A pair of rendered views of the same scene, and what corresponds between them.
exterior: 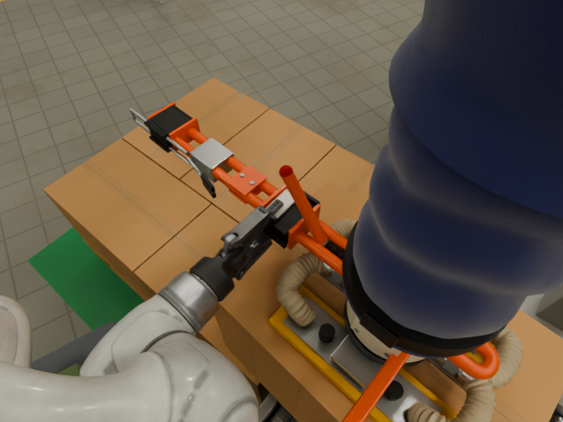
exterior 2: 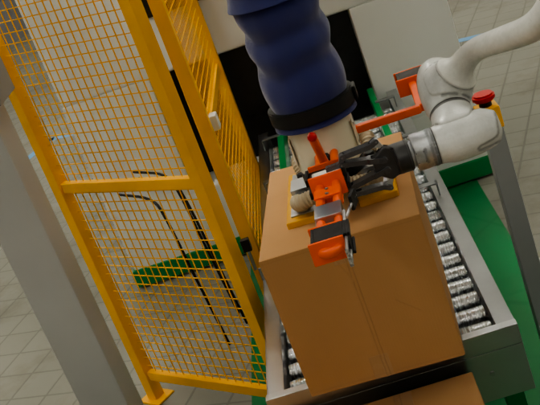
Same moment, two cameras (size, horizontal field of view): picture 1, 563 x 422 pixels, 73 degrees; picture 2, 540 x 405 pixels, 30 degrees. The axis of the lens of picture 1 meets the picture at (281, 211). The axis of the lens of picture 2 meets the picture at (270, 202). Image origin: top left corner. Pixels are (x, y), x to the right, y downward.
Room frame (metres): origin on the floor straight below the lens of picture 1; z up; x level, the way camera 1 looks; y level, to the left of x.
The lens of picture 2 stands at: (1.73, 1.75, 2.04)
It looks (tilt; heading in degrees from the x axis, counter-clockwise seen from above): 21 degrees down; 237
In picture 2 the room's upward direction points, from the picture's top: 21 degrees counter-clockwise
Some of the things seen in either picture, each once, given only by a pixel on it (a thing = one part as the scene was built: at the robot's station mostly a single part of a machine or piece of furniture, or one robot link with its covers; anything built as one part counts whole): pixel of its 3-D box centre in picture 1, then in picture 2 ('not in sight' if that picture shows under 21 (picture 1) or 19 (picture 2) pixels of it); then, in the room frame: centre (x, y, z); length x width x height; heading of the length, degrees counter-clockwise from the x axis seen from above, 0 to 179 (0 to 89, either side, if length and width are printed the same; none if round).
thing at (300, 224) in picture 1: (288, 215); (327, 179); (0.41, -0.01, 1.20); 0.10 x 0.08 x 0.06; 137
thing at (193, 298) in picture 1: (190, 299); (423, 149); (0.24, 0.15, 1.20); 0.09 x 0.06 x 0.09; 50
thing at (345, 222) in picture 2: (170, 151); (352, 224); (0.57, 0.24, 1.20); 0.31 x 0.03 x 0.05; 47
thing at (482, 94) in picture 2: not in sight; (484, 100); (-0.40, -0.23, 1.02); 0.07 x 0.07 x 0.04
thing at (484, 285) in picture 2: not in sight; (439, 196); (-0.65, -0.80, 0.50); 2.31 x 0.05 x 0.19; 51
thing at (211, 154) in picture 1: (213, 160); (330, 218); (0.55, 0.14, 1.19); 0.07 x 0.07 x 0.04; 47
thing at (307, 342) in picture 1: (357, 362); (373, 169); (0.17, -0.13, 1.09); 0.34 x 0.10 x 0.05; 47
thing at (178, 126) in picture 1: (174, 126); (328, 243); (0.65, 0.24, 1.20); 0.08 x 0.07 x 0.05; 47
